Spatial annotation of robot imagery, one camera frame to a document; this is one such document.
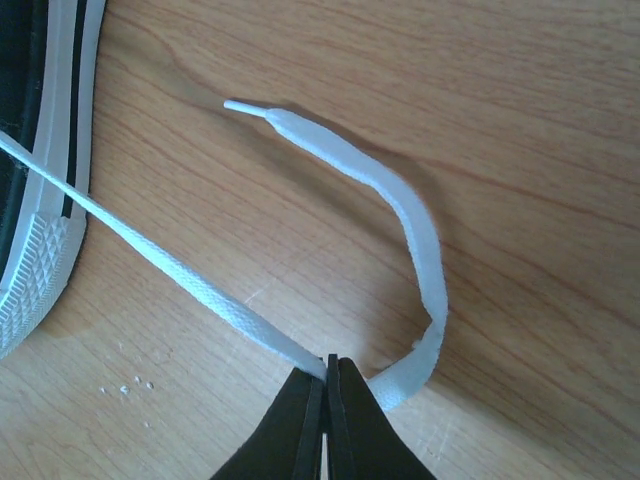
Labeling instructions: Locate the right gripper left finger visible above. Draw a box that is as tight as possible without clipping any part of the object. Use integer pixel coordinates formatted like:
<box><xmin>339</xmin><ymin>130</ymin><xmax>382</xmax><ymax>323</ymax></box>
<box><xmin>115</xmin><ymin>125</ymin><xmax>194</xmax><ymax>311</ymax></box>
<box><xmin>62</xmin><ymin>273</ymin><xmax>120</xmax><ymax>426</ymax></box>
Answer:
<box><xmin>213</xmin><ymin>368</ymin><xmax>324</xmax><ymax>479</ymax></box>

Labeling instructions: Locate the white shoelace of sneaker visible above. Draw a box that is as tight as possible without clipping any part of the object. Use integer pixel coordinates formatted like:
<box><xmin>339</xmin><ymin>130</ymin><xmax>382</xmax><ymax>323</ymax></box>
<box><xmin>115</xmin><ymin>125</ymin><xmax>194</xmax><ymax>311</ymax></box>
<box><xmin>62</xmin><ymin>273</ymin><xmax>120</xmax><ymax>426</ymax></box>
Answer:
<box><xmin>0</xmin><ymin>98</ymin><xmax>450</xmax><ymax>414</ymax></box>

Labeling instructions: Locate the black sneaker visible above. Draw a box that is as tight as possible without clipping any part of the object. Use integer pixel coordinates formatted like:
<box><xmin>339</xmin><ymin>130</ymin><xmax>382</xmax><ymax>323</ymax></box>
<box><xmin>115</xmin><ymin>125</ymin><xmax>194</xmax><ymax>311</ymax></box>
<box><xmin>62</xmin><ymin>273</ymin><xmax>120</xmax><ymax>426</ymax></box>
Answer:
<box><xmin>1</xmin><ymin>1</ymin><xmax>106</xmax><ymax>356</ymax></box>

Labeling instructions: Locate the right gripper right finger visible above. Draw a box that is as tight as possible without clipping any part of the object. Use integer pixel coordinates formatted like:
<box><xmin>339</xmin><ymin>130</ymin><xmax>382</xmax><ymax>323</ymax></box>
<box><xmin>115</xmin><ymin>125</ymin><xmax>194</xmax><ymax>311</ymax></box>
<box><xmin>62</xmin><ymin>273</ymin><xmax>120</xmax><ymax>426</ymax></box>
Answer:
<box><xmin>325</xmin><ymin>354</ymin><xmax>434</xmax><ymax>479</ymax></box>

